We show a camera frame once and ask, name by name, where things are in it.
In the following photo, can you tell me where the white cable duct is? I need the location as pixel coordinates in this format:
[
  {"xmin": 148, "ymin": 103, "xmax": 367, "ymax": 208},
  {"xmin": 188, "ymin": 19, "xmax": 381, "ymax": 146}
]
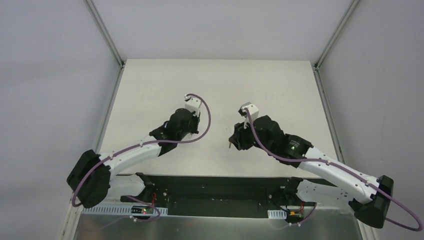
[
  {"xmin": 267, "ymin": 209, "xmax": 287, "ymax": 220},
  {"xmin": 82, "ymin": 204, "xmax": 168, "ymax": 217}
]

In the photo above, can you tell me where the left white cable duct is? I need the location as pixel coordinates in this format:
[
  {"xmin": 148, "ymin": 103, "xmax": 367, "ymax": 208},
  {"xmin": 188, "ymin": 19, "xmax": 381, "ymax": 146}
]
[{"xmin": 82, "ymin": 204, "xmax": 168, "ymax": 217}]

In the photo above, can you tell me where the aluminium frame rail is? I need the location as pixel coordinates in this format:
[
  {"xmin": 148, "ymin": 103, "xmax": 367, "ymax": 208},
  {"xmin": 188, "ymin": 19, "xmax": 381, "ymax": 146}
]
[
  {"xmin": 311, "ymin": 0, "xmax": 379, "ymax": 240},
  {"xmin": 56, "ymin": 0, "xmax": 125, "ymax": 240}
]

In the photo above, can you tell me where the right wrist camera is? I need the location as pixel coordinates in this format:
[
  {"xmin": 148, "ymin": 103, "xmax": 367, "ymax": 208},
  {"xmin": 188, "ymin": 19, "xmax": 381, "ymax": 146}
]
[{"xmin": 238, "ymin": 102, "xmax": 259, "ymax": 129}]

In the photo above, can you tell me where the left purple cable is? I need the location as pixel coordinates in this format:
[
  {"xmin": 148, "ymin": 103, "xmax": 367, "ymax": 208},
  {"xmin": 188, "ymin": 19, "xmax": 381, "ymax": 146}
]
[{"xmin": 71, "ymin": 93, "xmax": 212, "ymax": 208}]

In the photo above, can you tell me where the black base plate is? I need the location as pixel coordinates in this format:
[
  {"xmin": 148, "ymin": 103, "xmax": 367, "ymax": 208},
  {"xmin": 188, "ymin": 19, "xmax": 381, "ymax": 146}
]
[{"xmin": 120, "ymin": 173, "xmax": 301, "ymax": 219}]

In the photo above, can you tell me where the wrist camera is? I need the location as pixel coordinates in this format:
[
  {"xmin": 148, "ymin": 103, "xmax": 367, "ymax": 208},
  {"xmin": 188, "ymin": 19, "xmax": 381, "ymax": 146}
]
[
  {"xmin": 238, "ymin": 102, "xmax": 259, "ymax": 129},
  {"xmin": 184, "ymin": 94, "xmax": 202, "ymax": 118}
]

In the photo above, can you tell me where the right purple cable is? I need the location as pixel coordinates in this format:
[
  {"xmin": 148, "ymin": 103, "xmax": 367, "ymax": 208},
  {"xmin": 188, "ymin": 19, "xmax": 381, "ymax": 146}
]
[{"xmin": 243, "ymin": 107, "xmax": 424, "ymax": 232}]

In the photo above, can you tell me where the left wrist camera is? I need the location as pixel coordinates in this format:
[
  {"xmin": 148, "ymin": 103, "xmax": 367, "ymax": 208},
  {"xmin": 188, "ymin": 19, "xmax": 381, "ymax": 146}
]
[{"xmin": 184, "ymin": 94, "xmax": 202, "ymax": 118}]

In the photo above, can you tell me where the purple cable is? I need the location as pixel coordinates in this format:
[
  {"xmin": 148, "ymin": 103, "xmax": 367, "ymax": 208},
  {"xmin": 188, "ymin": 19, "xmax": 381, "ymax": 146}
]
[
  {"xmin": 243, "ymin": 107, "xmax": 424, "ymax": 232},
  {"xmin": 71, "ymin": 93, "xmax": 212, "ymax": 208}
]

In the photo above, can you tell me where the left aluminium frame rail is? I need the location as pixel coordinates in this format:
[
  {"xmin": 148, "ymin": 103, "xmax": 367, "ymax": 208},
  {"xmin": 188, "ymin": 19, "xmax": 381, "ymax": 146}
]
[{"xmin": 56, "ymin": 0, "xmax": 125, "ymax": 240}]

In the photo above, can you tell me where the right white cable duct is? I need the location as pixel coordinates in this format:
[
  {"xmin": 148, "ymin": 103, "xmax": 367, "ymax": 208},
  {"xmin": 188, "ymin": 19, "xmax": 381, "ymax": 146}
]
[{"xmin": 267, "ymin": 209, "xmax": 287, "ymax": 220}]

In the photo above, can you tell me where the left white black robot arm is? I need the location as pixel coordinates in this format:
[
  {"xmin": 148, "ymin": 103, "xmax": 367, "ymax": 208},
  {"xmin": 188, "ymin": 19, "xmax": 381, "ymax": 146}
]
[{"xmin": 66, "ymin": 107, "xmax": 200, "ymax": 208}]

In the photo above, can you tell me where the front steel sheet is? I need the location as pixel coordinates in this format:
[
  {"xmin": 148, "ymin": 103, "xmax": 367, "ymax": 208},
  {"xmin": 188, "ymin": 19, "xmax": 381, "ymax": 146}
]
[{"xmin": 74, "ymin": 211, "xmax": 362, "ymax": 240}]

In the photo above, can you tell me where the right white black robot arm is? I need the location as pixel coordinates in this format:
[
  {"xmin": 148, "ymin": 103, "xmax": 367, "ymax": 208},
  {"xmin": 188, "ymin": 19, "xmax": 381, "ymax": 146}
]
[{"xmin": 228, "ymin": 115, "xmax": 394, "ymax": 229}]

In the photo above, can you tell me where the right aluminium frame rail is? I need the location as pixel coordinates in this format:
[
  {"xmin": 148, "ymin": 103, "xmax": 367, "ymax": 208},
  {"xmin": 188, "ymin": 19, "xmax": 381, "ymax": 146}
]
[{"xmin": 311, "ymin": 0, "xmax": 379, "ymax": 240}]

